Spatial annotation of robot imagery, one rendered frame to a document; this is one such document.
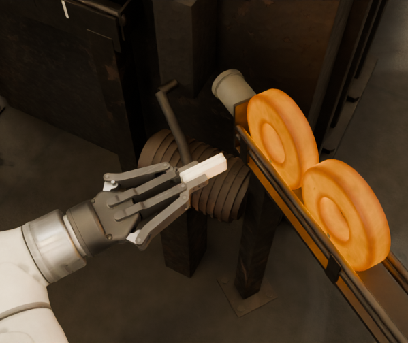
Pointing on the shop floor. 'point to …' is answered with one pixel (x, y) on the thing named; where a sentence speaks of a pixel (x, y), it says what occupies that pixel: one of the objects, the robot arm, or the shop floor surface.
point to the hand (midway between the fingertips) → (204, 171)
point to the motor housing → (197, 199)
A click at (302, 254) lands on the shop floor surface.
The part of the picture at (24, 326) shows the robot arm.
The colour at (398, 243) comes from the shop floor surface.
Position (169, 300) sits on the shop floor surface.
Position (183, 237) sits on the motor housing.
